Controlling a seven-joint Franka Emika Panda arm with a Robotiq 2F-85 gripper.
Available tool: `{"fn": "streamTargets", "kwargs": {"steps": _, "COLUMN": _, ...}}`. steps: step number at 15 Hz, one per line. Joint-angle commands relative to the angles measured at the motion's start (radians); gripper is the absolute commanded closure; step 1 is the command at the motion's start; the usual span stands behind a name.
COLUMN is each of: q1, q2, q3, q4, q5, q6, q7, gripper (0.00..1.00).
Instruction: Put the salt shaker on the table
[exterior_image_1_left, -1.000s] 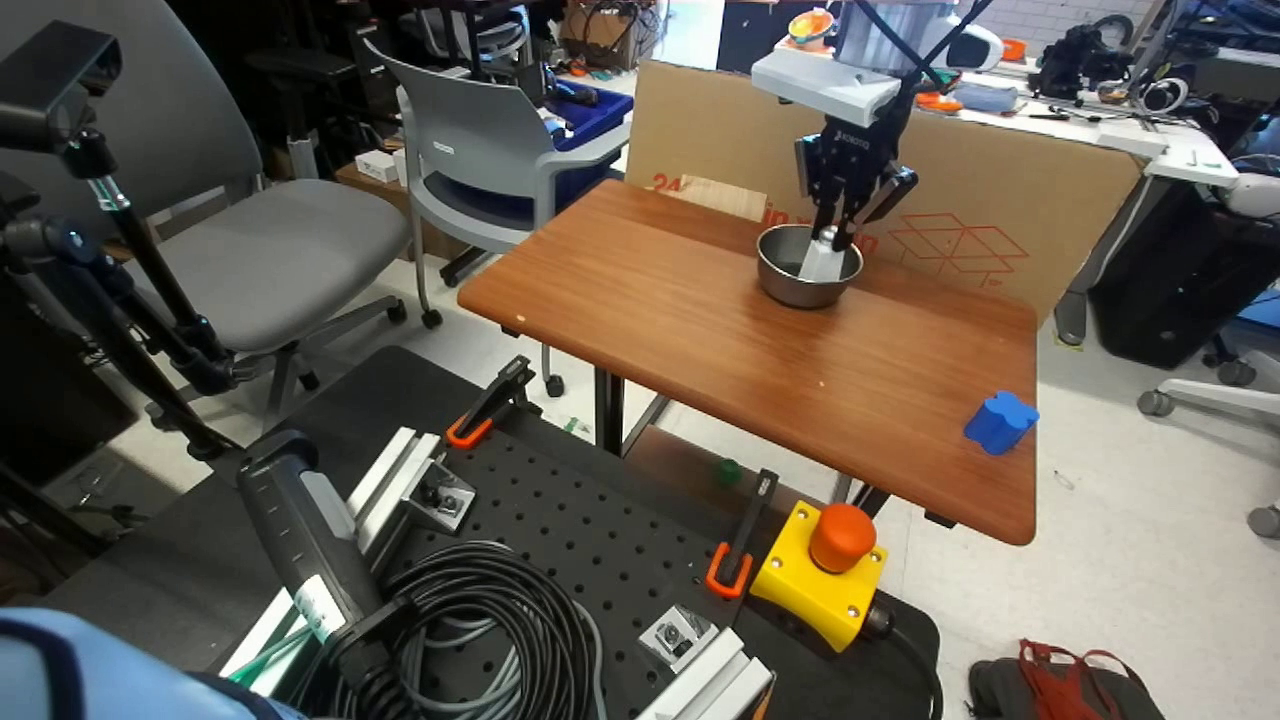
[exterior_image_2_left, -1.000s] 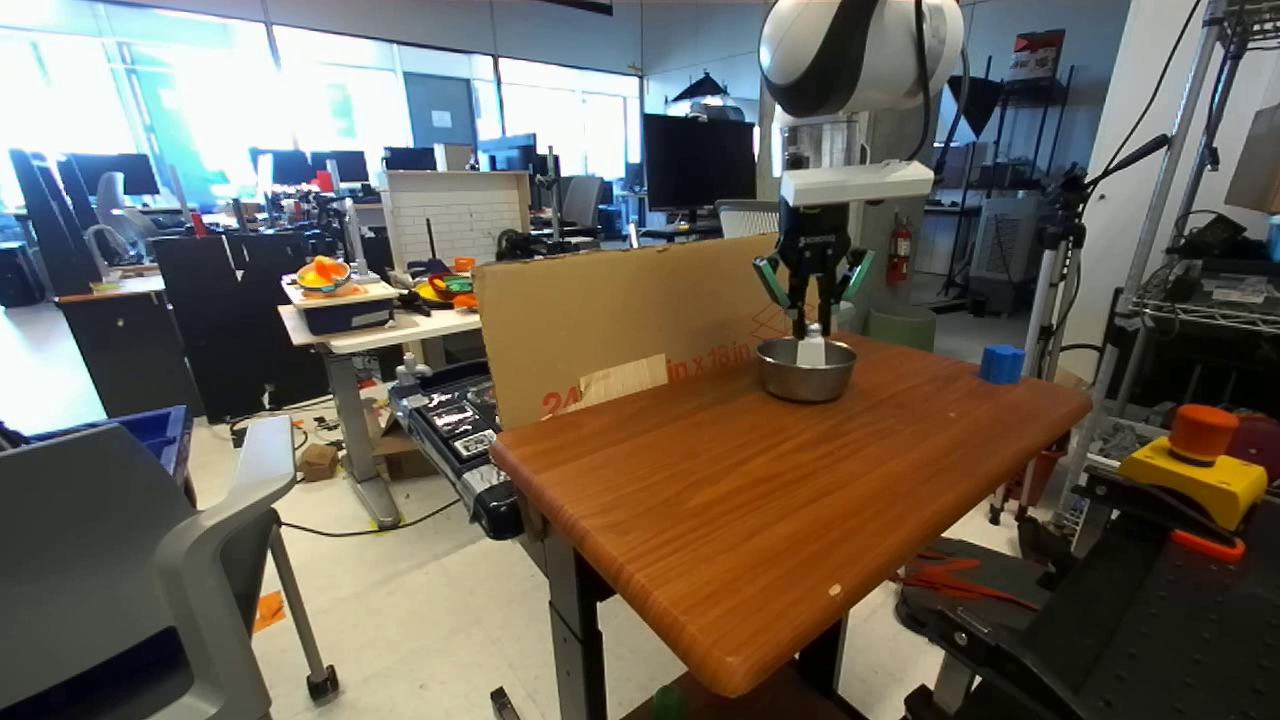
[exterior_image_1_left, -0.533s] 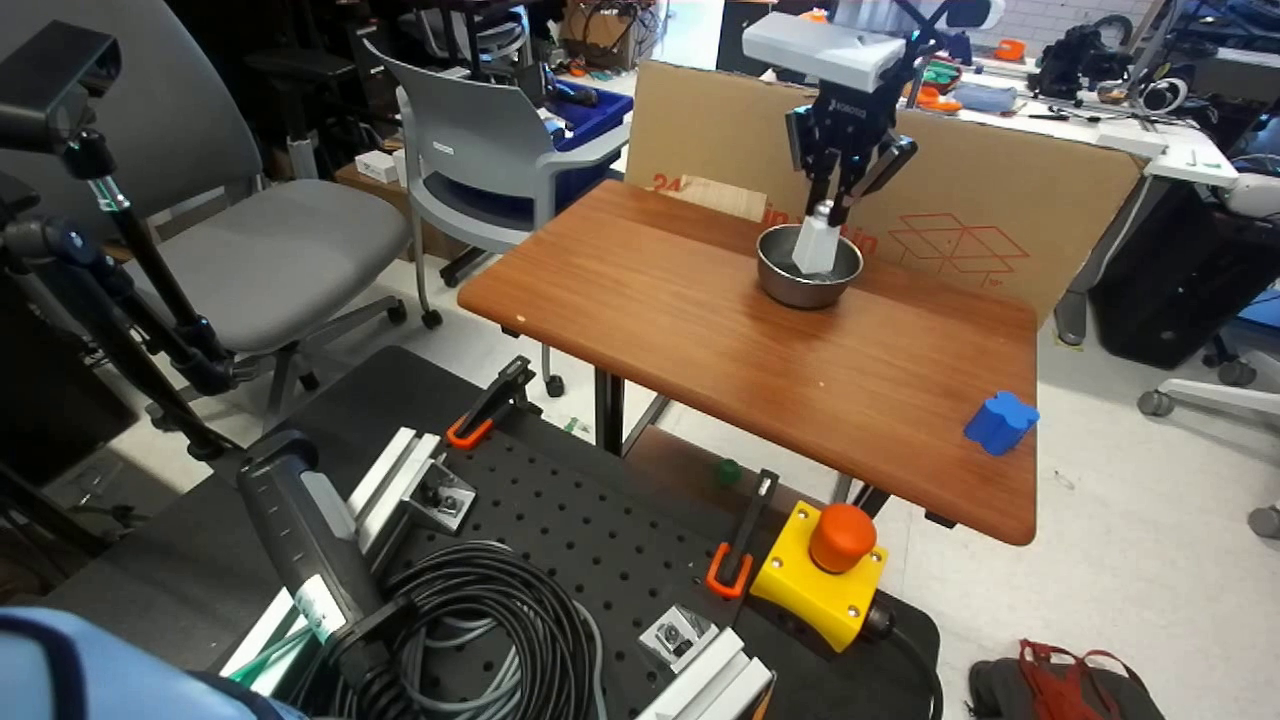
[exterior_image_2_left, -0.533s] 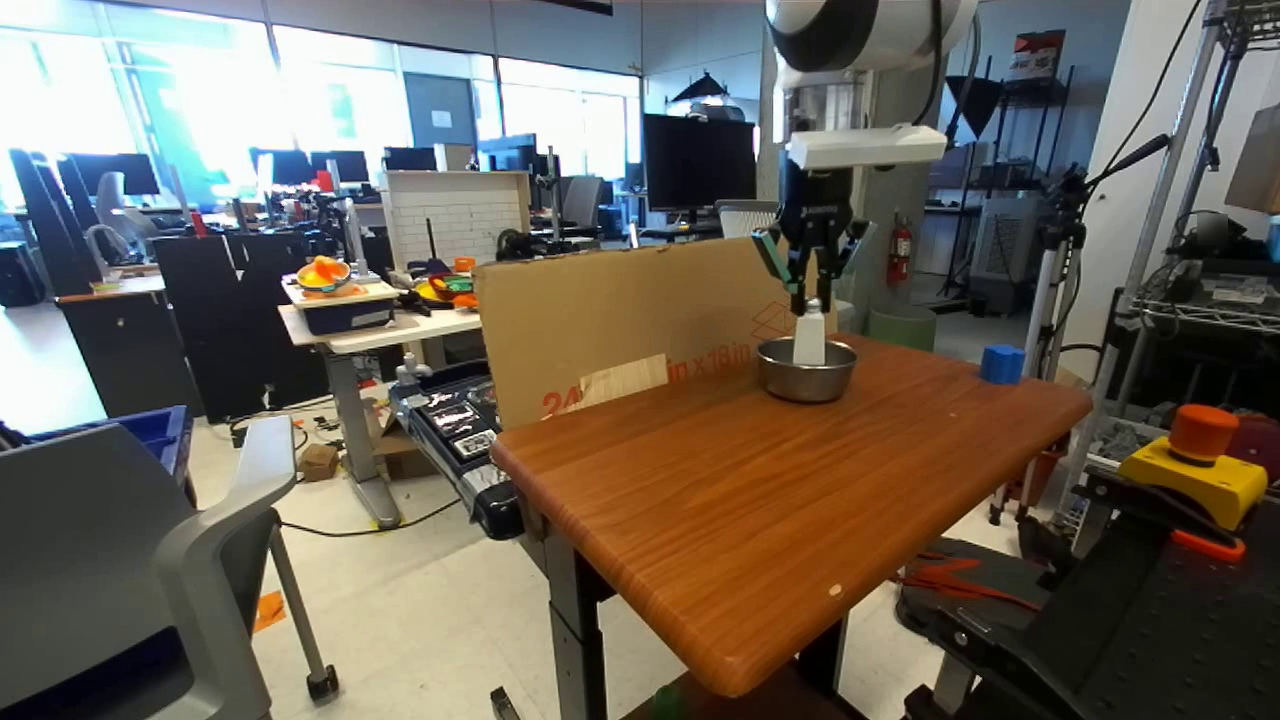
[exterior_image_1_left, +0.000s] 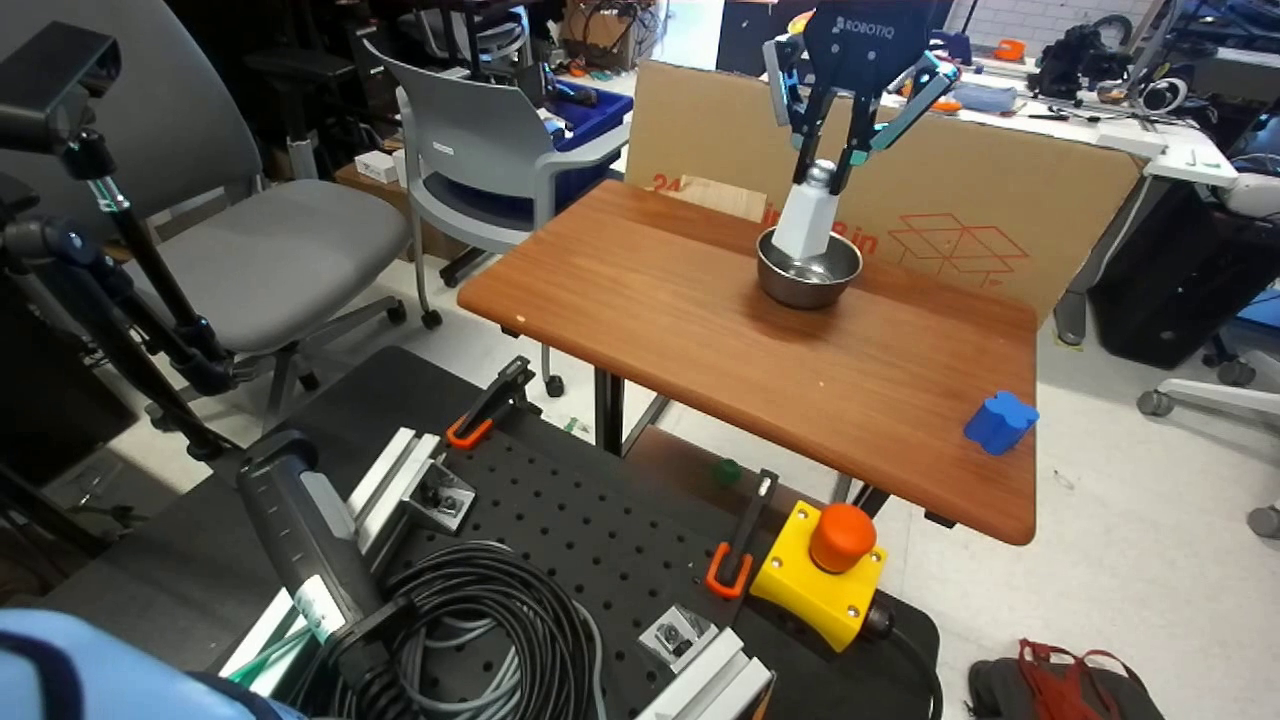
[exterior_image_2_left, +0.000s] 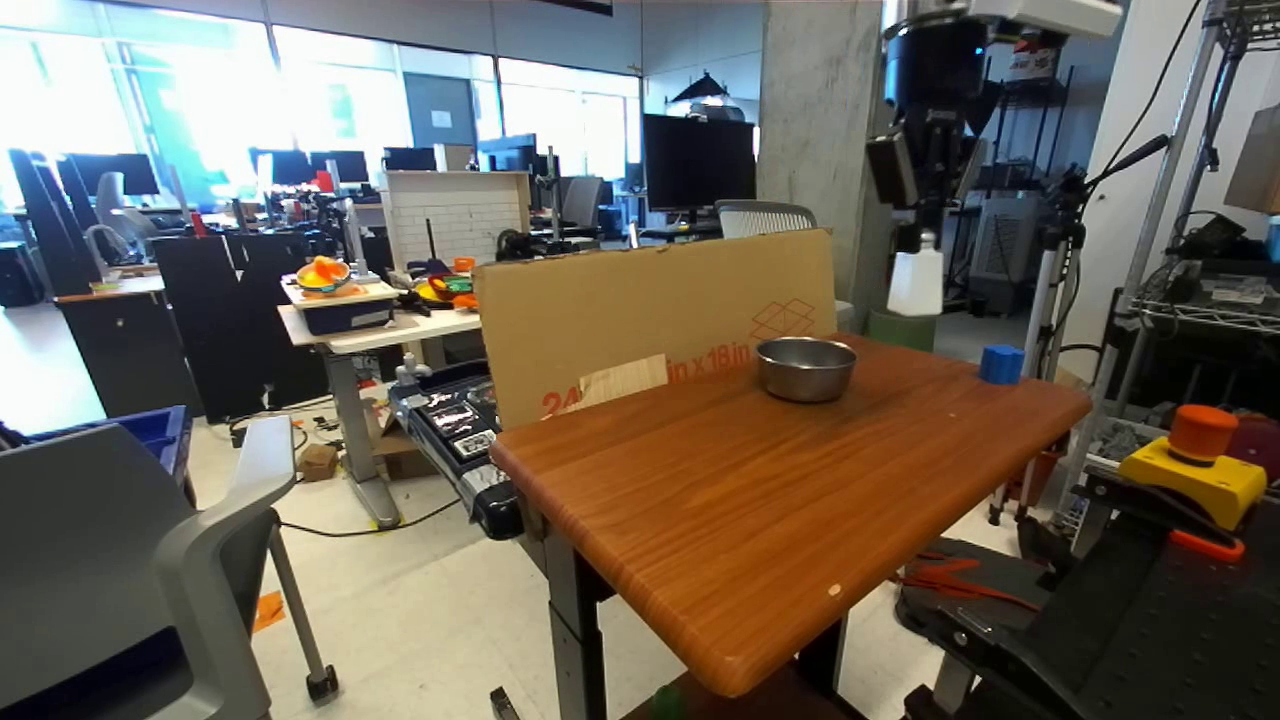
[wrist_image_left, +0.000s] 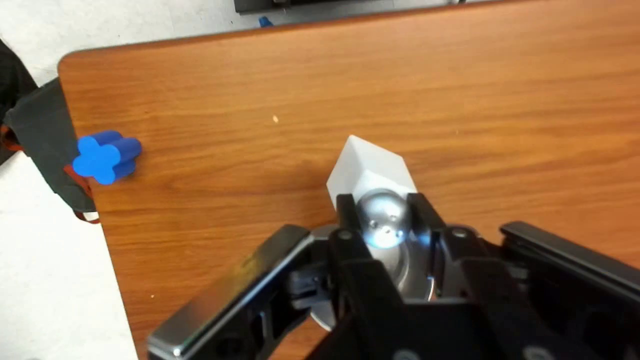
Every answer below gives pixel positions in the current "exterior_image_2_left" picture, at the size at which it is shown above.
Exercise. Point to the cardboard sheet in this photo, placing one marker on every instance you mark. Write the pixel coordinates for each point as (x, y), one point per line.
(552, 324)

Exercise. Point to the metal bowl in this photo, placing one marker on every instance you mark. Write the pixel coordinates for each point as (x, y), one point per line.
(806, 371)

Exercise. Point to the black computer monitor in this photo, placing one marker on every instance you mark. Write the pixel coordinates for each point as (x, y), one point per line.
(698, 160)

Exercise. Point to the white plastic bottle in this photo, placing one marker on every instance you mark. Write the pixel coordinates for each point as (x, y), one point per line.
(918, 282)

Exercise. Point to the tray with colourful toys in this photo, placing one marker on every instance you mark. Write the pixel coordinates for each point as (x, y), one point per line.
(332, 299)

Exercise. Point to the blue plastic block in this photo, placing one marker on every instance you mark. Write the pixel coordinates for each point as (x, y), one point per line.
(1000, 365)

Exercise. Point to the yellow emergency stop box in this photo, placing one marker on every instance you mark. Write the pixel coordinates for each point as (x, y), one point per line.
(1198, 467)

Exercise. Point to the black perforated breadboard plate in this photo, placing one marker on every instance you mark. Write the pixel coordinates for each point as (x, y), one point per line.
(1136, 631)

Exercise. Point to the grey office chair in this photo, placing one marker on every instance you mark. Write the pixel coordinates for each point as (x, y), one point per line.
(122, 597)

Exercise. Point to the left orange black clamp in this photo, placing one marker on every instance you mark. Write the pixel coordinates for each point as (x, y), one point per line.
(1208, 551)

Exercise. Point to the red handled pliers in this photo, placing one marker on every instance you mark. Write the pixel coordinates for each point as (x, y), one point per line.
(956, 576)

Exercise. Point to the black camera tripod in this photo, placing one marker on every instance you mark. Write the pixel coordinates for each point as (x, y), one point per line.
(1060, 245)

